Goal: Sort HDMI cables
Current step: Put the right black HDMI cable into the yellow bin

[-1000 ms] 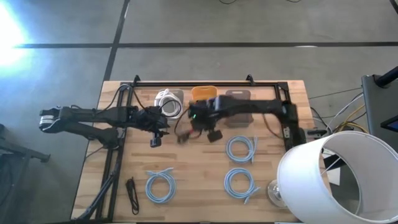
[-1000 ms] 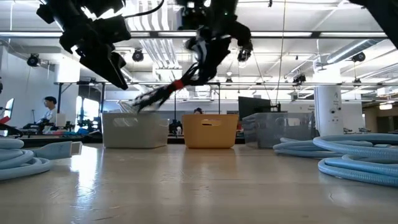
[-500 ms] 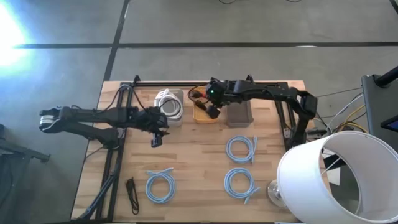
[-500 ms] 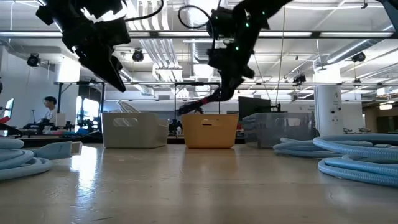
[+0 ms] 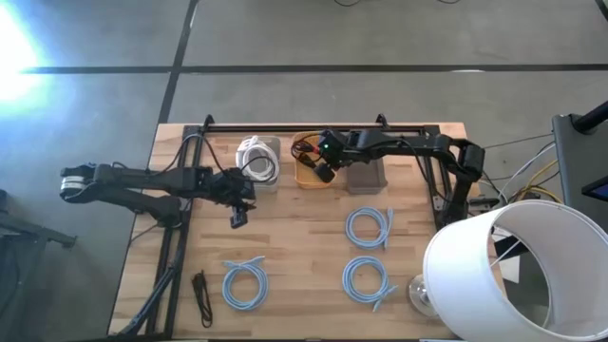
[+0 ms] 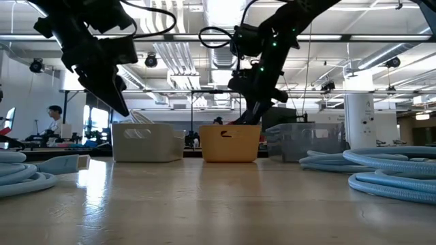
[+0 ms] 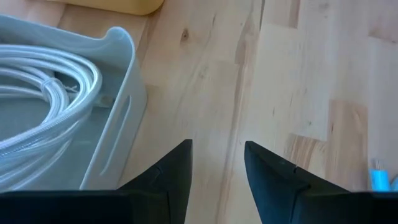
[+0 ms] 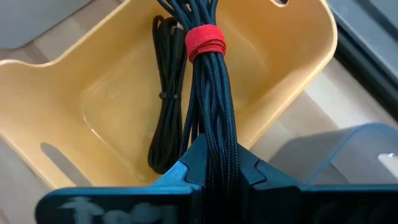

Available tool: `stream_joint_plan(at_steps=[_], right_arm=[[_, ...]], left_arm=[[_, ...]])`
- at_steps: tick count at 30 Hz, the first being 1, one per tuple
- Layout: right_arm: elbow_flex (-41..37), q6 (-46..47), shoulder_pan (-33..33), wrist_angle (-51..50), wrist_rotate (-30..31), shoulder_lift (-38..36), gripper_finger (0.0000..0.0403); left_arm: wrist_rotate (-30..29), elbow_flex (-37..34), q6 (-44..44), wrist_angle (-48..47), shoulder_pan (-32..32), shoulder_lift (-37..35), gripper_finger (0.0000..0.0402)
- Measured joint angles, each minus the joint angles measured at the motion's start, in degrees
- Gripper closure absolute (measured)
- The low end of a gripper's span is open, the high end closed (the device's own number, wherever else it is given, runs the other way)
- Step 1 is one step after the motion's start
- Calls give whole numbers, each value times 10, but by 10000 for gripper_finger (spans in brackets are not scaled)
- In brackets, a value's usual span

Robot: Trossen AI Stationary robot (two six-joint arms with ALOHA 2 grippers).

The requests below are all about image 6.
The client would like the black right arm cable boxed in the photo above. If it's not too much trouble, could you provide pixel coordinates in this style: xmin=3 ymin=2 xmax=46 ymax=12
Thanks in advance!
xmin=198 ymin=0 xmax=260 ymax=49

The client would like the translucent white plastic bin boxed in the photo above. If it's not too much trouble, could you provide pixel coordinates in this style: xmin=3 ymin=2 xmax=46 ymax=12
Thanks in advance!
xmin=111 ymin=122 xmax=187 ymax=163

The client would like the grey plastic bin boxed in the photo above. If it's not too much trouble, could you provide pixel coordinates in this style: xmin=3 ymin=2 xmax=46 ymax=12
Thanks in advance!
xmin=265 ymin=122 xmax=345 ymax=163

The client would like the orange plastic bin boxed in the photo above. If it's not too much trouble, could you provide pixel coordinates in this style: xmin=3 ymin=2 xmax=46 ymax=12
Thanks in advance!
xmin=198 ymin=124 xmax=262 ymax=163

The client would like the silver ventilation duct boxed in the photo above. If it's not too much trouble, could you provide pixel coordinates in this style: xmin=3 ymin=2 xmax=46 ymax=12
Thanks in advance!
xmin=354 ymin=27 xmax=436 ymax=71

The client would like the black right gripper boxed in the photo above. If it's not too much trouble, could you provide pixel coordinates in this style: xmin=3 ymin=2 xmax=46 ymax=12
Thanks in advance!
xmin=227 ymin=63 xmax=290 ymax=126

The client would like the black overhead beam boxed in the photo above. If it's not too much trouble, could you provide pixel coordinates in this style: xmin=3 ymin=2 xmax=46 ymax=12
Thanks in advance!
xmin=0 ymin=33 xmax=436 ymax=43

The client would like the black monitor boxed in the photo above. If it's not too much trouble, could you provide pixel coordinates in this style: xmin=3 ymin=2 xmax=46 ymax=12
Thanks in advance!
xmin=261 ymin=106 xmax=298 ymax=132

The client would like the white cable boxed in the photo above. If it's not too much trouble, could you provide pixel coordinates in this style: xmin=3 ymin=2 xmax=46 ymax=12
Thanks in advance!
xmin=127 ymin=109 xmax=155 ymax=125

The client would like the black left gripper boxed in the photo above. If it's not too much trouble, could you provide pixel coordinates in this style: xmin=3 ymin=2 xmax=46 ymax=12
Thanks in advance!
xmin=60 ymin=33 xmax=139 ymax=118

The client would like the tilted monitor screen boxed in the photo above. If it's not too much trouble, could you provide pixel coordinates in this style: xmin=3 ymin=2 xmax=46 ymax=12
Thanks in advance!
xmin=0 ymin=106 xmax=17 ymax=137

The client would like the black metal table frame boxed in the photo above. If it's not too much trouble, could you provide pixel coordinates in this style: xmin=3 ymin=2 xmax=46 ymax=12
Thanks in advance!
xmin=20 ymin=148 xmax=273 ymax=161

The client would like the coiled light blue cable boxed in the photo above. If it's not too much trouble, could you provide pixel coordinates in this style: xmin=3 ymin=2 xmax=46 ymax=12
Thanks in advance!
xmin=298 ymin=148 xmax=410 ymax=174
xmin=0 ymin=150 xmax=91 ymax=199
xmin=341 ymin=146 xmax=436 ymax=206

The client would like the white round column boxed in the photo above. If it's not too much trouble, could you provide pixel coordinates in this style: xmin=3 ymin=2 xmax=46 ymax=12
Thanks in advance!
xmin=343 ymin=72 xmax=377 ymax=150

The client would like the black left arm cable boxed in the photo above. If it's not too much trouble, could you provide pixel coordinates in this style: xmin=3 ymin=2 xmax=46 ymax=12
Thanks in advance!
xmin=119 ymin=0 xmax=178 ymax=39

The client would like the person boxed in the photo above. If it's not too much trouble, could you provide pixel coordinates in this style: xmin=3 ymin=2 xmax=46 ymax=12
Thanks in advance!
xmin=25 ymin=105 xmax=64 ymax=144

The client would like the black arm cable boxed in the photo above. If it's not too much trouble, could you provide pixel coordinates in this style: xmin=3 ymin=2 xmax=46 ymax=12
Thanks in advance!
xmin=198 ymin=0 xmax=260 ymax=49
xmin=119 ymin=0 xmax=178 ymax=39

